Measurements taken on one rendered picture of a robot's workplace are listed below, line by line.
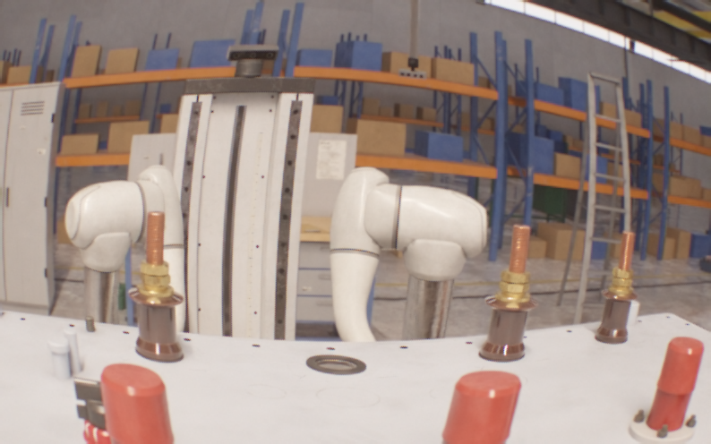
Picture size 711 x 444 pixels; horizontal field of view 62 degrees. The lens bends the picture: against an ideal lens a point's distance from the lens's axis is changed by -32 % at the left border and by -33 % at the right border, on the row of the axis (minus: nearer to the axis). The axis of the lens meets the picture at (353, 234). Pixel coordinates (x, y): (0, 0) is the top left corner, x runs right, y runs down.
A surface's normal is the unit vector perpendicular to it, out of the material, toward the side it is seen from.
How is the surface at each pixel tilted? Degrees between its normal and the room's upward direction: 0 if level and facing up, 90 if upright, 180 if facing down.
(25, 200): 90
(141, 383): 4
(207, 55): 90
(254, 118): 90
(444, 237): 103
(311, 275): 90
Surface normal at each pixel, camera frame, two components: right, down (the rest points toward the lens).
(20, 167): 0.27, 0.18
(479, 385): 0.04, -0.98
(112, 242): 0.60, 0.42
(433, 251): -0.13, 0.41
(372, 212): -0.20, -0.23
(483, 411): -0.25, 0.11
